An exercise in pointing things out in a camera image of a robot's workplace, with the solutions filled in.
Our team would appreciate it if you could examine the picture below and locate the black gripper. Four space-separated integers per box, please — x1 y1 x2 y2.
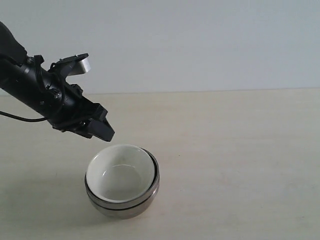
0 59 115 142

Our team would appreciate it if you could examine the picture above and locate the white ceramic bowl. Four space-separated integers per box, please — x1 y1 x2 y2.
86 143 157 203

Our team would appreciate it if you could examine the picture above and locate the ribbed stainless steel bowl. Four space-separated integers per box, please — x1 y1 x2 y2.
84 147 161 208

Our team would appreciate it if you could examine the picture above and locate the smooth stainless steel bowl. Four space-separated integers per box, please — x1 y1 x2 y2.
86 184 160 219

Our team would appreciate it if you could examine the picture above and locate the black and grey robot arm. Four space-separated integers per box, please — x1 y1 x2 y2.
0 23 115 142

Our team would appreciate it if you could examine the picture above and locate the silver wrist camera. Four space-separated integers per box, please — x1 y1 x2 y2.
51 53 91 77

